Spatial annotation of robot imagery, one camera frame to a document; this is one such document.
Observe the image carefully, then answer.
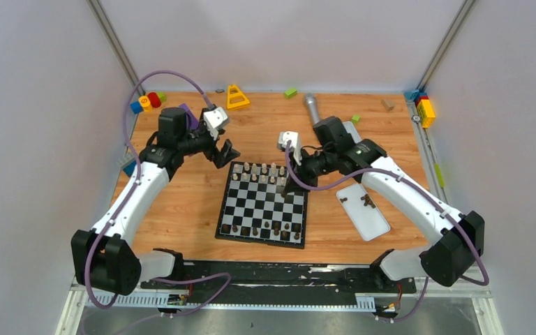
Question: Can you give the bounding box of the purple metronome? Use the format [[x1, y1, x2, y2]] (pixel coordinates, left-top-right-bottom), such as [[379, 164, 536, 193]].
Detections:
[[179, 103, 199, 130]]

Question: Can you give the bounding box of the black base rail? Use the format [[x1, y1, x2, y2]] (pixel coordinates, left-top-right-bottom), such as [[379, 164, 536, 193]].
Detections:
[[140, 258, 417, 308]]

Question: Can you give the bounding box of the brown wooden block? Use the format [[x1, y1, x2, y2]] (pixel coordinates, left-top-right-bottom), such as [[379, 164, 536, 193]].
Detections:
[[381, 99, 395, 112]]

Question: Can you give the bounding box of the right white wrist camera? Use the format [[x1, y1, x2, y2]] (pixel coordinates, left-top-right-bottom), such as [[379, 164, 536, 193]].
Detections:
[[277, 131, 302, 165]]

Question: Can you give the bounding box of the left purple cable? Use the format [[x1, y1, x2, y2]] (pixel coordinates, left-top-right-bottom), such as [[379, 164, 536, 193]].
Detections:
[[84, 69, 233, 320]]

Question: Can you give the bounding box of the blue block left corner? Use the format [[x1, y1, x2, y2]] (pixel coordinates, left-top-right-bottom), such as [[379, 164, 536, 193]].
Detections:
[[129, 101, 144, 114]]

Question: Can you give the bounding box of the yellow cylinder block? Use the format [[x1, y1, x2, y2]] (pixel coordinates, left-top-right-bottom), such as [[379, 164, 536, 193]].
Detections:
[[139, 96, 153, 112]]

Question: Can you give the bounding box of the yellow triangle toy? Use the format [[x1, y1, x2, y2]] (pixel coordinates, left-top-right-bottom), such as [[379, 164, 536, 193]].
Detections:
[[227, 84, 251, 110]]

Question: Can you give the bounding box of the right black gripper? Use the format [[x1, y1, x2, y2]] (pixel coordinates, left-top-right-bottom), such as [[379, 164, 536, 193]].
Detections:
[[284, 148, 336, 193]]

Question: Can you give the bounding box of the green block top centre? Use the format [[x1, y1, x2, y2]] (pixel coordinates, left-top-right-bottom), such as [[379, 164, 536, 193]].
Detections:
[[283, 87, 298, 99]]

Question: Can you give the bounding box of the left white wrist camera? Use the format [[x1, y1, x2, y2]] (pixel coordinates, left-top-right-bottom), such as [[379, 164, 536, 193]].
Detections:
[[202, 107, 230, 140]]

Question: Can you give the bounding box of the white box lid tray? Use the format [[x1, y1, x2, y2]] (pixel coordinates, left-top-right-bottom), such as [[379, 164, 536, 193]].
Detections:
[[336, 184, 391, 241]]

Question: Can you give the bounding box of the white box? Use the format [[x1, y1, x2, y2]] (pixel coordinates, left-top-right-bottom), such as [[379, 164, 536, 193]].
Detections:
[[343, 121, 362, 143]]

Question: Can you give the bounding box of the grey blue brick left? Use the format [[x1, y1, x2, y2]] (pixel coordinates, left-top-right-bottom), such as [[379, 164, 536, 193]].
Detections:
[[117, 153, 136, 177]]

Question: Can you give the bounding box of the silver microphone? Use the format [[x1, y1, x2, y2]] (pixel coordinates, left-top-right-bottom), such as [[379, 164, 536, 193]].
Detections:
[[304, 93, 320, 126]]

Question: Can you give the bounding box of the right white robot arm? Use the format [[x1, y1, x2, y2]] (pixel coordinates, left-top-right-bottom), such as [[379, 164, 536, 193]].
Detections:
[[277, 117, 489, 292]]

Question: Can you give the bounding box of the yellow brick stack right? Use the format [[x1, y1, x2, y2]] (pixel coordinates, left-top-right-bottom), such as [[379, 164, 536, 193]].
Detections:
[[416, 97, 436, 128]]

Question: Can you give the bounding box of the dark chess pieces pile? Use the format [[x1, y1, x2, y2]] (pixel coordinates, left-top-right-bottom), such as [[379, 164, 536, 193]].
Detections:
[[340, 194, 375, 208]]

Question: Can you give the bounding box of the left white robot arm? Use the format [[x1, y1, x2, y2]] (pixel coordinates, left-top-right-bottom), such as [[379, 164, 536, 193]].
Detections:
[[70, 106, 240, 296]]

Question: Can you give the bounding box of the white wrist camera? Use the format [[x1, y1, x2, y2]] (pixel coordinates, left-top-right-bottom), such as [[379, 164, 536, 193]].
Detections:
[[202, 107, 230, 140], [277, 131, 302, 165]]

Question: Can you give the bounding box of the black white chessboard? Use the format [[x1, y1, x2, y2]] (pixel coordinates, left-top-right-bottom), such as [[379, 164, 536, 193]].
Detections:
[[215, 161, 308, 249]]

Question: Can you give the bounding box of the red cylinder block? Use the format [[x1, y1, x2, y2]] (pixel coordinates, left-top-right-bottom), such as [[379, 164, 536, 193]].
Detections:
[[147, 92, 162, 108]]

